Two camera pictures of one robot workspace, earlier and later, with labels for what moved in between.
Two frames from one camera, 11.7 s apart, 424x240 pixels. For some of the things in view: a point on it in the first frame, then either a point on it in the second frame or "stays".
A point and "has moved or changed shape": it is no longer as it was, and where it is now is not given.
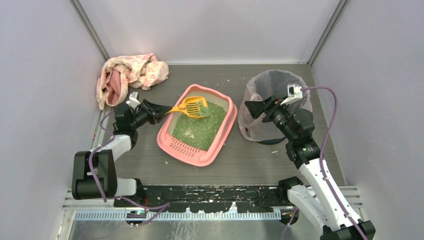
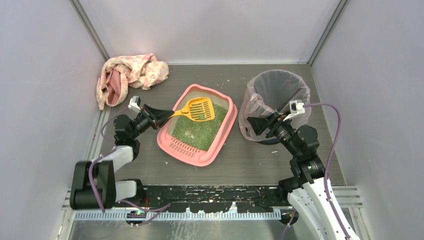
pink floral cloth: (138, 71) stays
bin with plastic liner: (262, 85) stays
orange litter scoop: (191, 106) has moved or changed shape
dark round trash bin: (271, 141) stays
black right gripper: (267, 108) -> (269, 123)
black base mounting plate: (206, 199) stays
